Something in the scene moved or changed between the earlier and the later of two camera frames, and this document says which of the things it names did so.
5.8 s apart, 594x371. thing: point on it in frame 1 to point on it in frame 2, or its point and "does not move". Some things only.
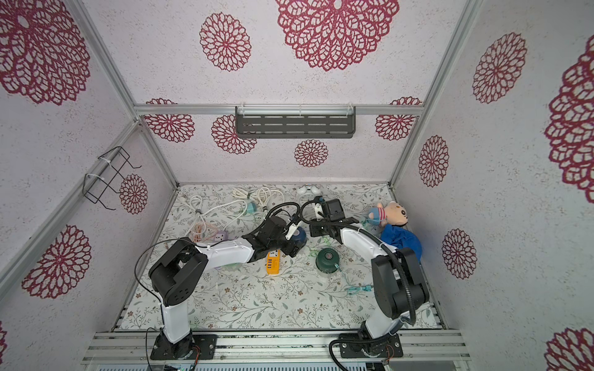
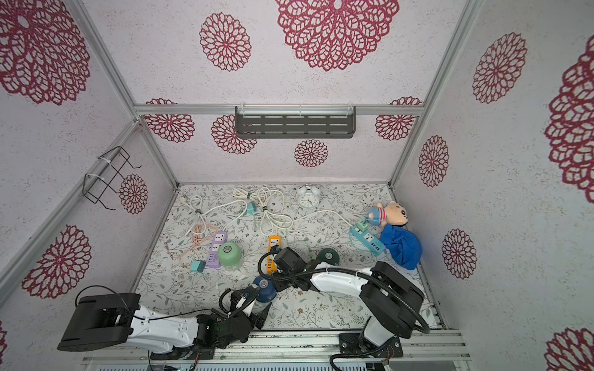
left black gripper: (291, 250) to (254, 318)
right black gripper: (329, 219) to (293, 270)
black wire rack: (95, 185) does not move
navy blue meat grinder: (299, 236) to (267, 288)
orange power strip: (273, 262) does not move
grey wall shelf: (295, 121) does not move
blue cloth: (402, 237) does not move
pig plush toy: (392, 214) does not move
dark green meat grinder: (326, 260) does not move
